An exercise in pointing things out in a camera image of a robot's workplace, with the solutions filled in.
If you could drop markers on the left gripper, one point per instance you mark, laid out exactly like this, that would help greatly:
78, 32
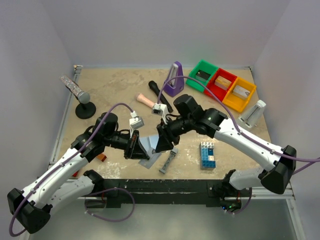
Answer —
130, 145

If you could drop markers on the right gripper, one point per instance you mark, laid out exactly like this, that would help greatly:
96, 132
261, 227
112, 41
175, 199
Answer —
164, 133

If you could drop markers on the beige card holder wallet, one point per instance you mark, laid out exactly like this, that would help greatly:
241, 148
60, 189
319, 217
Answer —
150, 143

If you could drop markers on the white VIP credit card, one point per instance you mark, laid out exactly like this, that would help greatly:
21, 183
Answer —
149, 163

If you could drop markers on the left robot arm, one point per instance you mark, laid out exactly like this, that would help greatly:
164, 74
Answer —
33, 206

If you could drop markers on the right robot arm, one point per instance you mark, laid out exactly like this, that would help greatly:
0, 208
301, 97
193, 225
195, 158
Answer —
276, 163

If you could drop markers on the black card in green bin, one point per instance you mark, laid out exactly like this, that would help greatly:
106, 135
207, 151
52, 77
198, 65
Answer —
202, 76

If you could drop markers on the tan card in red bin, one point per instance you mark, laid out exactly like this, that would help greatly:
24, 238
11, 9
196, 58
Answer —
222, 82

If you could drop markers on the white card in yellow bin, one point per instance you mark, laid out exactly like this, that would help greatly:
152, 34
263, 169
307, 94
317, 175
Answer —
241, 92

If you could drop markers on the grey truss beam piece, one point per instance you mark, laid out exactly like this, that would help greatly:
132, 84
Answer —
173, 153

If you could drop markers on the brown blue toy brick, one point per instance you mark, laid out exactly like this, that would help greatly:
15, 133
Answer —
101, 157

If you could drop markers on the blue toy brick block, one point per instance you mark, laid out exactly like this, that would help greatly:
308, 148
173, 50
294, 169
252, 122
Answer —
207, 158

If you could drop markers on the pink microphone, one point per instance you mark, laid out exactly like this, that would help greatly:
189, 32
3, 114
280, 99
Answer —
144, 100

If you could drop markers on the purple metronome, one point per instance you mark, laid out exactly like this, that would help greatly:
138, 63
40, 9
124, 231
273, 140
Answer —
177, 83

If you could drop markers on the black microphone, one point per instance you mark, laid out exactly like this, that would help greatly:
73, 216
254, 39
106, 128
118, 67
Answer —
154, 87

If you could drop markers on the black round microphone stand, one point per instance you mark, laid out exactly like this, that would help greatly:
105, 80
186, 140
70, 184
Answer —
85, 111

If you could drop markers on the glitter microphone on stand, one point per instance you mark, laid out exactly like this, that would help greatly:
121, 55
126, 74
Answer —
82, 96

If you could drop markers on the red storage bin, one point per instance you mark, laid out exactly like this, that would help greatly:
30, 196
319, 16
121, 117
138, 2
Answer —
218, 92

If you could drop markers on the yellow storage bin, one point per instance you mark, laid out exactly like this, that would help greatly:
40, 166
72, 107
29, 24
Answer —
237, 103

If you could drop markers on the white metronome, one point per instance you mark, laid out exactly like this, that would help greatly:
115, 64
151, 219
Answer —
250, 117

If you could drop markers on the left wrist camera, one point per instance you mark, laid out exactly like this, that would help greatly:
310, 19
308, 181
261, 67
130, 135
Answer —
135, 122

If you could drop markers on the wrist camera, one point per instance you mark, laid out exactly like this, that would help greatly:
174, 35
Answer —
135, 122
160, 110

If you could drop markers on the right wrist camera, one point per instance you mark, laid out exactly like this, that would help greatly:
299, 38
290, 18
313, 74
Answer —
160, 110

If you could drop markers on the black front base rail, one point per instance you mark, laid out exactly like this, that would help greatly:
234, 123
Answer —
208, 192

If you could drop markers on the aluminium frame rail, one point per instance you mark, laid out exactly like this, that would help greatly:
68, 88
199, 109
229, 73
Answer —
60, 134

